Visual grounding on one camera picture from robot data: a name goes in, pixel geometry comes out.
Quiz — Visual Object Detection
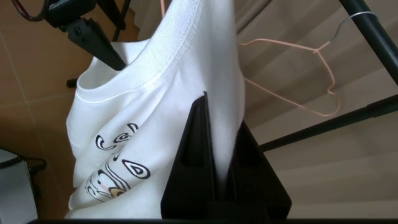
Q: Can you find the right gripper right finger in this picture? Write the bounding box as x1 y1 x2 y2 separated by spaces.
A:
224 120 292 219

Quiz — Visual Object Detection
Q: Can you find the black clothes rack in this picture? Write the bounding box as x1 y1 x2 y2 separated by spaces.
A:
66 0 398 152

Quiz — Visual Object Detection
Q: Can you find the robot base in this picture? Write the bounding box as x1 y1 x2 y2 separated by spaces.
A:
0 148 39 224

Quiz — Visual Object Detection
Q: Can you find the black cable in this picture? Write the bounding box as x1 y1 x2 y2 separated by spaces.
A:
0 155 48 177
11 0 51 22

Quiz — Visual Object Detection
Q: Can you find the white printed t-shirt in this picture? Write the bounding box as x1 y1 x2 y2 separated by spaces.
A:
65 0 246 220

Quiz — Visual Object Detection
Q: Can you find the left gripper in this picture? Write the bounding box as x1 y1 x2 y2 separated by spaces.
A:
46 0 127 72

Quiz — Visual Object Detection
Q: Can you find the beige curtain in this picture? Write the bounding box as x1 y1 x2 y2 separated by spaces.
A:
129 0 398 220

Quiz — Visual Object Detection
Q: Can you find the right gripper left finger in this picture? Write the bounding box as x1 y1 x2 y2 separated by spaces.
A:
160 91 219 219

